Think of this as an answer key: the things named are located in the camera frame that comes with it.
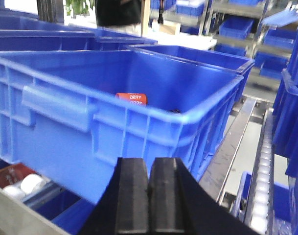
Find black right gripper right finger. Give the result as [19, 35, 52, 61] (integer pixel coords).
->
[149, 158, 256, 235]

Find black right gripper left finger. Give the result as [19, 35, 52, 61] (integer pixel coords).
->
[78, 158, 149, 235]

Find white cylindrical rolls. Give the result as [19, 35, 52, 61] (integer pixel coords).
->
[2, 173, 47, 200]

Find steel roller track divider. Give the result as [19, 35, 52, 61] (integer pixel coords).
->
[199, 95, 275, 235]

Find large blue plastic crate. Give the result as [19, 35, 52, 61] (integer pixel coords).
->
[0, 50, 244, 204]

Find blue crate far right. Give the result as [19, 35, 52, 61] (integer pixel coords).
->
[273, 29, 298, 178]

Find blue crate behind right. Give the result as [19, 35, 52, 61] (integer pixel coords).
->
[125, 44, 254, 101]

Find person in black shirt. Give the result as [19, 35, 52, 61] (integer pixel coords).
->
[95, 0, 141, 36]

